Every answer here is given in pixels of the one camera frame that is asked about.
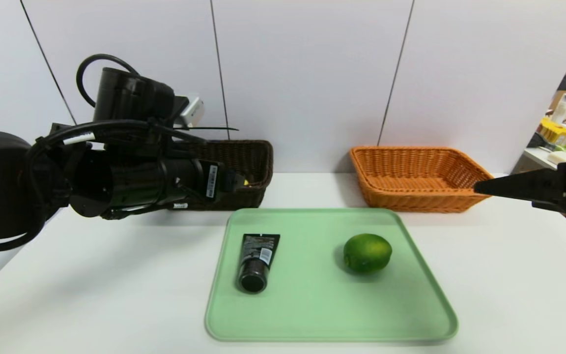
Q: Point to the green lime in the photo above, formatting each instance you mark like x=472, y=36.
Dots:
x=367, y=253

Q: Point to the orange wicker basket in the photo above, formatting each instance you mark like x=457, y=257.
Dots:
x=425, y=177

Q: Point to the light green plastic tray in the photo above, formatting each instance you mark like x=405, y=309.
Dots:
x=332, y=295

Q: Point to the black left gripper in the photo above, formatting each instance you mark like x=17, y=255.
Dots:
x=215, y=181

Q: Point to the black cosmetic tube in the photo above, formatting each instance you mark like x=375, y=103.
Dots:
x=258, y=260

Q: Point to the orange and black left arm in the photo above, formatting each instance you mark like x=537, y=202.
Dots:
x=130, y=182

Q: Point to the yellow box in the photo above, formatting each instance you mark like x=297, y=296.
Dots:
x=554, y=132

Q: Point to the dark brown wicker basket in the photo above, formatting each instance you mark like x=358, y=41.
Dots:
x=253, y=162

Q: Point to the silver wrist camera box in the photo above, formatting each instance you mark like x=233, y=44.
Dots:
x=192, y=110

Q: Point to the white side table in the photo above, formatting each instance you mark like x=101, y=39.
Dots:
x=533, y=156

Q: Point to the clear plastic bottle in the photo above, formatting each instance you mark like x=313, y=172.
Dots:
x=564, y=105

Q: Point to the dark green object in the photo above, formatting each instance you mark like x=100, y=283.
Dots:
x=538, y=141

